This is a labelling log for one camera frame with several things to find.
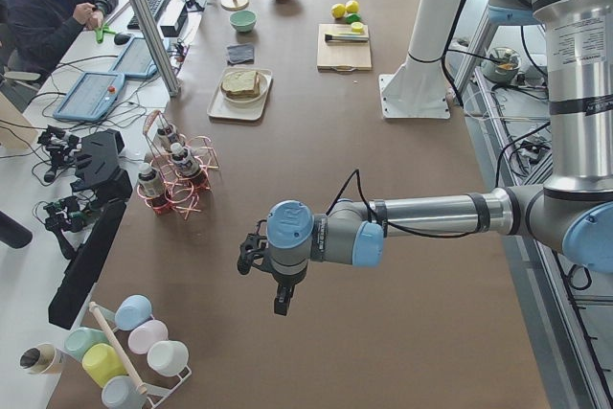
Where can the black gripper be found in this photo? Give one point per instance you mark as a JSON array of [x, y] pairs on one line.
[[287, 284]]

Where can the white plate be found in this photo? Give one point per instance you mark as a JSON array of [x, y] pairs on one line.
[[240, 99]]

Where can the bread slice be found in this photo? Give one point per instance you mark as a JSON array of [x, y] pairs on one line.
[[262, 82], [241, 84]]

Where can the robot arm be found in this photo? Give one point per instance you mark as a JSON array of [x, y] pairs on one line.
[[571, 212]]

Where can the cream rabbit tray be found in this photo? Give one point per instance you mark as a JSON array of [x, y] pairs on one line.
[[222, 108]]

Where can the white cup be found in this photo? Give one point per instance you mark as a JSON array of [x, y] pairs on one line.
[[168, 357]]

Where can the pink cup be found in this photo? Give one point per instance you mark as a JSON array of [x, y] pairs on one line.
[[142, 338]]

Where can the bottle lower left rack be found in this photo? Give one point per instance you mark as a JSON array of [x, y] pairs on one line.
[[185, 164]]

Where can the bottle lower right rack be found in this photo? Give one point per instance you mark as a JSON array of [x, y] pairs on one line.
[[152, 185]]

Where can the white cup rack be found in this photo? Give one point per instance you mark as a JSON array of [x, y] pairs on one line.
[[157, 388]]

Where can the bottle upper in rack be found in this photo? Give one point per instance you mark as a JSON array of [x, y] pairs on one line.
[[167, 136]]

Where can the yellow cup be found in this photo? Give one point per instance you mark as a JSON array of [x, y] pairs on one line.
[[102, 363]]

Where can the grey blue cup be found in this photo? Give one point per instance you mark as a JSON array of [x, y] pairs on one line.
[[120, 393]]

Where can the mint green cup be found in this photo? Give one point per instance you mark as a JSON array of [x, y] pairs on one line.
[[81, 340]]

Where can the grey folded cloth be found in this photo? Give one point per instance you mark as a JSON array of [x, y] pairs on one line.
[[240, 53]]

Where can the wooden cutting board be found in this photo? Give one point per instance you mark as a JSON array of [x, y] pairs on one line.
[[342, 56]]

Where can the steel muddler black tip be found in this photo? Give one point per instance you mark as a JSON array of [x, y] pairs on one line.
[[357, 38]]

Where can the blue teach pendant near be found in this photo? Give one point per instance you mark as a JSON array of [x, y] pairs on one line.
[[91, 97]]

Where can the blue teach pendant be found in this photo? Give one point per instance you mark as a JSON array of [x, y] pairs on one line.
[[135, 61], [91, 97]]

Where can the blue teach pendant far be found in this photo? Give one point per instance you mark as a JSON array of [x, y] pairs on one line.
[[135, 61]]

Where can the green bowl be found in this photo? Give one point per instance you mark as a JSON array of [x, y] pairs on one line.
[[243, 21]]

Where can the half lemon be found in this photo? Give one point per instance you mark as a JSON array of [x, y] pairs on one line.
[[357, 27]]

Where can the green lime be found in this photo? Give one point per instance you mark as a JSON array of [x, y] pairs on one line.
[[352, 18]]

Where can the whole lemon upper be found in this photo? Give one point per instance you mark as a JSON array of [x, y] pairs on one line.
[[338, 11]]

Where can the whole lemon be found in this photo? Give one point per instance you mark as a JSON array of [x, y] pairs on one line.
[[352, 6], [338, 11]]

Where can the computer mouse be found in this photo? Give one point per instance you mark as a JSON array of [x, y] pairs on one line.
[[122, 38]]

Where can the whole lemon lower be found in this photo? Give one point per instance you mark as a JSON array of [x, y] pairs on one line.
[[352, 6]]

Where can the seated person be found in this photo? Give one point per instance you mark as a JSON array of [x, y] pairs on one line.
[[44, 30]]

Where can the copper wire bottle rack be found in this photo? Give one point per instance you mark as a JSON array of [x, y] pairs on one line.
[[183, 196]]

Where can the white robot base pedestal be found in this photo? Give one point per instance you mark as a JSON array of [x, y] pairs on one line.
[[417, 90]]

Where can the aluminium frame post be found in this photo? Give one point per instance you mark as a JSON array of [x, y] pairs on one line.
[[155, 45]]

